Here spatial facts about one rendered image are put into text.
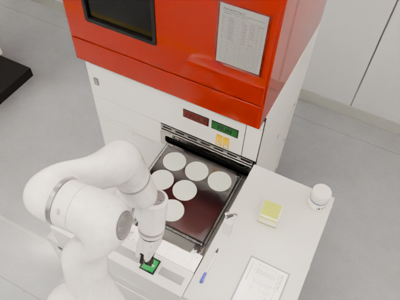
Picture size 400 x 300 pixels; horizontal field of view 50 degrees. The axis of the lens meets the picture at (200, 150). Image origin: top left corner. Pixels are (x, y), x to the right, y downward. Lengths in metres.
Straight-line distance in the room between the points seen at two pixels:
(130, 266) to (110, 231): 0.74
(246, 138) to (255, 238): 0.39
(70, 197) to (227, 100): 0.81
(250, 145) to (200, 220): 0.36
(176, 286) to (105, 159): 0.72
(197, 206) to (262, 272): 0.38
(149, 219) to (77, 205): 0.46
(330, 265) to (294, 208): 1.07
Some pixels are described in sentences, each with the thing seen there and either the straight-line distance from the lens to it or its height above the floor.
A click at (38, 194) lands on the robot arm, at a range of 0.88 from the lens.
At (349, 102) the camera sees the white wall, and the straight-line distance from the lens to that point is 3.39.
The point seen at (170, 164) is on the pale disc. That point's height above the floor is 0.90.
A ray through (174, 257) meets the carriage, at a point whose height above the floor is 0.88.
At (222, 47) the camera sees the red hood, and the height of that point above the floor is 1.53.
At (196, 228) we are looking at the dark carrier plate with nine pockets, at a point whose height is 0.90.
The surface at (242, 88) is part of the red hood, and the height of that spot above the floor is 1.39.
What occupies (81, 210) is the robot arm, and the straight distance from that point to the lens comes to 0.83.
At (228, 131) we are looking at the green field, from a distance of 1.69.
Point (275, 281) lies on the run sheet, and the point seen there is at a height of 0.97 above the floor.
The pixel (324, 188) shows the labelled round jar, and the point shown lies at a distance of 1.65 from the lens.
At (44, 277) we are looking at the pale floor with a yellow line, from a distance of 2.67.
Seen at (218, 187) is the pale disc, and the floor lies 0.90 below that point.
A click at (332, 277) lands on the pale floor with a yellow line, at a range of 2.69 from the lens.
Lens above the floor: 2.38
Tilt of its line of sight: 52 degrees down
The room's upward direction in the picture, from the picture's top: 3 degrees clockwise
